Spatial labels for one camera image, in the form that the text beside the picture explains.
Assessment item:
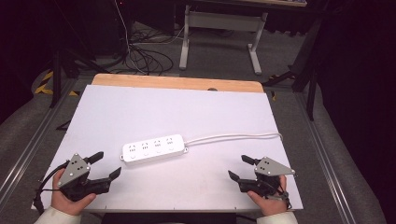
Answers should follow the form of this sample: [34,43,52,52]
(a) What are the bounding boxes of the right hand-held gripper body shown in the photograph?
[237,156,296,198]

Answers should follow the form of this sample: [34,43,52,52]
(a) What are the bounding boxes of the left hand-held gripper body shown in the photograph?
[57,153,111,202]

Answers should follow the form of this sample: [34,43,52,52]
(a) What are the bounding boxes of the person's left hand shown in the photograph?
[50,168,98,217]

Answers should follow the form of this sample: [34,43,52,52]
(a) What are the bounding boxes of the person's right hand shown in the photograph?
[247,175,290,217]

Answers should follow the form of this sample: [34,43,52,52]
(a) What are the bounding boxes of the white power strip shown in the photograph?
[120,133,190,163]

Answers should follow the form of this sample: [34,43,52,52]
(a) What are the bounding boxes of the white board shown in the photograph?
[31,84,304,213]

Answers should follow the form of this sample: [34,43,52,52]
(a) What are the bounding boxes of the yellow black floor tape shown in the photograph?
[34,70,79,97]

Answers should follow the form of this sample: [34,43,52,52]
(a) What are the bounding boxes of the black tripod stand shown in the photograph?
[49,43,110,109]

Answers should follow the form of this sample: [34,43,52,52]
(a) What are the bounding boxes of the black metal stand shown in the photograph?
[262,17,323,122]

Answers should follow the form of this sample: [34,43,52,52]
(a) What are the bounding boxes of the wooden table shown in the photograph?
[91,73,265,94]

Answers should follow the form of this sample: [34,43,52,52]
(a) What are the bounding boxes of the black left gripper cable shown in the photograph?
[32,160,70,215]

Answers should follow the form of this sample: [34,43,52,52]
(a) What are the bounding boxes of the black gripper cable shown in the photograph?
[279,175,293,210]
[32,160,70,215]

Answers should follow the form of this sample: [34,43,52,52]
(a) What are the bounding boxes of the white power strip cable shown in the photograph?
[183,132,283,147]

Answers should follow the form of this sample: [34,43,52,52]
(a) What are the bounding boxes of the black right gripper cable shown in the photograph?
[279,175,293,210]

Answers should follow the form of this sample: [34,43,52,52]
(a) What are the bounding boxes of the aluminium floor rail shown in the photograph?
[294,92,353,224]
[0,77,78,200]

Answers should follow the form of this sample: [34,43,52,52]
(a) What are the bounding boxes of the black floor cables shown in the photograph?
[122,29,175,77]

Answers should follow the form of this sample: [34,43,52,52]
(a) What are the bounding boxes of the white floor cable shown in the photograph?
[113,0,148,75]

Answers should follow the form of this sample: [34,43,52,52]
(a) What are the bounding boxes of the white metal desk frame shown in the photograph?
[178,4,269,76]

